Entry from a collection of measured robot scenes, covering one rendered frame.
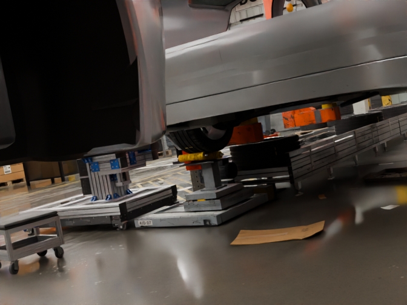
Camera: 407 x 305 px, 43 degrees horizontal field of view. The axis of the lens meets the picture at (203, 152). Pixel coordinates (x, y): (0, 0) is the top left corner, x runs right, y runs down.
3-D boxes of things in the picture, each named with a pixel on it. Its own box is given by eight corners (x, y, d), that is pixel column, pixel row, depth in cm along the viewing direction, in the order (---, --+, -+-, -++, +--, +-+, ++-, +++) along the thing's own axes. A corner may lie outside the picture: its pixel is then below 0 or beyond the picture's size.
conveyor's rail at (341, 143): (294, 177, 441) (290, 152, 439) (288, 178, 444) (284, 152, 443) (379, 140, 640) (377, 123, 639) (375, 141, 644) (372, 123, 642)
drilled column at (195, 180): (203, 202, 504) (195, 160, 501) (195, 203, 510) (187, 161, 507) (209, 200, 512) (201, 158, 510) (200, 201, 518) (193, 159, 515)
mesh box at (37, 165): (62, 181, 1182) (54, 140, 1177) (25, 186, 1250) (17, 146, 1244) (89, 175, 1256) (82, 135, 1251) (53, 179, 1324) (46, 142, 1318)
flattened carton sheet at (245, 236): (322, 237, 295) (321, 231, 295) (230, 246, 312) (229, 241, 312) (326, 224, 324) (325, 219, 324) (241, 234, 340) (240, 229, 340)
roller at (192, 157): (205, 159, 401) (204, 152, 401) (176, 163, 418) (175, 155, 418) (209, 158, 406) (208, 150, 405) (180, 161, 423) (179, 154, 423)
